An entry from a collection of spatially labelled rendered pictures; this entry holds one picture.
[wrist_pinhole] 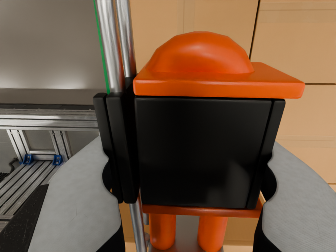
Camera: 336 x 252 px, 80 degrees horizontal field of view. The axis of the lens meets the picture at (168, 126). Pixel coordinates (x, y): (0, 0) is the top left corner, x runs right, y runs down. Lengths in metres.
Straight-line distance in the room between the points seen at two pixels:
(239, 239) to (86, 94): 1.16
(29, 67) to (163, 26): 1.03
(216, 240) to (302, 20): 0.64
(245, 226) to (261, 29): 0.51
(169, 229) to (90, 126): 1.04
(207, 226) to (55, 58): 1.31
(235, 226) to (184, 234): 0.29
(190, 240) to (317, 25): 0.66
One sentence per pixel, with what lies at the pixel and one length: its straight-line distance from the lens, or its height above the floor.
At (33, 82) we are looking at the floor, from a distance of 1.51.
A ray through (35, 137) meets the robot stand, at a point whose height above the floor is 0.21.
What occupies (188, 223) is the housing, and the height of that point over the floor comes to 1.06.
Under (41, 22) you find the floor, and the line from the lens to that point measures 1.40.
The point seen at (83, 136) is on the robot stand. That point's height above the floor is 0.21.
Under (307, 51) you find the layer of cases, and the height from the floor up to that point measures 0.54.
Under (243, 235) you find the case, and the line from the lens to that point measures 0.47.
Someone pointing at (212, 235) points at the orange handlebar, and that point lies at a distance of 0.18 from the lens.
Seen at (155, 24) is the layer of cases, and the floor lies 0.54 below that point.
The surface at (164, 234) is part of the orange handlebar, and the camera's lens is 0.17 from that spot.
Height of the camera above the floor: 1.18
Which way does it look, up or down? 63 degrees down
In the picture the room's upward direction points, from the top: 174 degrees counter-clockwise
